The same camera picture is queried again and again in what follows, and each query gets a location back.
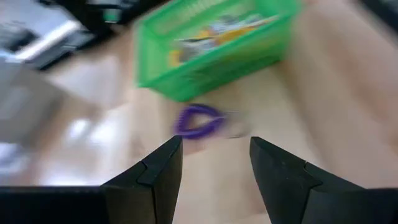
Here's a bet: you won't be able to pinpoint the purple coil keychain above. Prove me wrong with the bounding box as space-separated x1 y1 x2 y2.
173 103 249 140

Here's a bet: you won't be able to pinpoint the silver bracket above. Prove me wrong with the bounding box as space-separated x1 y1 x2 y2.
12 21 81 60

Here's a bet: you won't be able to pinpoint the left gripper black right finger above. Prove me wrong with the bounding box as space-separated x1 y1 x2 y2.
250 136 364 224

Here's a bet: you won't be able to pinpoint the green slotted plastic basket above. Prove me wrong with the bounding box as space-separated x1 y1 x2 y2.
134 0 304 103

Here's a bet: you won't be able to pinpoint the yellow printed packet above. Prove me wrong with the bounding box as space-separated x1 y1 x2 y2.
201 14 280 44
169 39 218 68

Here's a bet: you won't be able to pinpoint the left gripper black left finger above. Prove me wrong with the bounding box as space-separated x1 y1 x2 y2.
101 136 183 224

